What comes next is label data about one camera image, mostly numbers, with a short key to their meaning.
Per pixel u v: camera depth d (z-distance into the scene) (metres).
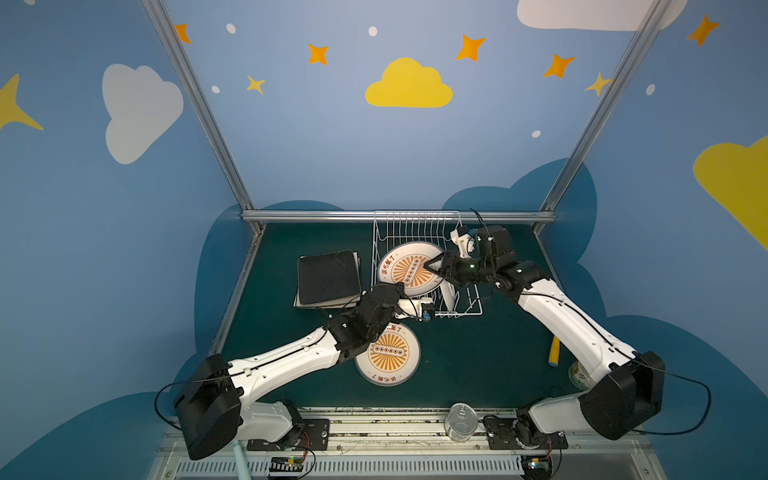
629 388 0.40
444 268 0.69
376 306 0.55
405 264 0.82
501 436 0.74
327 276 1.01
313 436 0.74
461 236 0.73
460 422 0.72
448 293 0.88
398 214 1.16
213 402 0.40
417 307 0.66
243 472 0.68
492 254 0.61
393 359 0.86
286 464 0.73
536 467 0.73
